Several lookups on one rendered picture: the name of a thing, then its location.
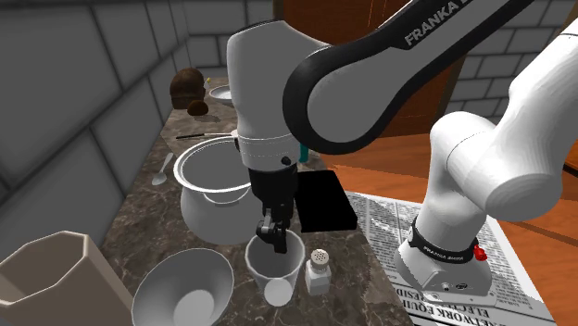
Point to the white bowl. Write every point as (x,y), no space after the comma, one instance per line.
(180,289)

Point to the small white dish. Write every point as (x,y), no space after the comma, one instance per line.
(221,94)

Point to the small brown round loaf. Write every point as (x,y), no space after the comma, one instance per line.
(198,108)

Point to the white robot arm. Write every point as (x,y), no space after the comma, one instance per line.
(487,167)

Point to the white salt shaker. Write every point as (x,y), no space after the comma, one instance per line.
(318,275)

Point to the black flat box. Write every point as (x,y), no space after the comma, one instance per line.
(323,203)

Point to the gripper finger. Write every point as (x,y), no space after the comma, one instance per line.
(265,227)
(281,239)

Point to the large white pot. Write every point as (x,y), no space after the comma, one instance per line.
(212,212)

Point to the teal object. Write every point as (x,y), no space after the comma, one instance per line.
(304,154)

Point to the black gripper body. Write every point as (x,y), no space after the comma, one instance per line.
(273,187)

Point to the beige octagonal container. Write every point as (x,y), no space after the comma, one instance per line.
(58,289)

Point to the newspaper patterned robot stand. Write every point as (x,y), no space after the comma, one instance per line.
(384,225)

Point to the silver spoon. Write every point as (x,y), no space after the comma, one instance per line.
(159,177)

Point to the white cup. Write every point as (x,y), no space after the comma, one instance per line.
(275,275)

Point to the large brown dome loaf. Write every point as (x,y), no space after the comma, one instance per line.
(185,88)

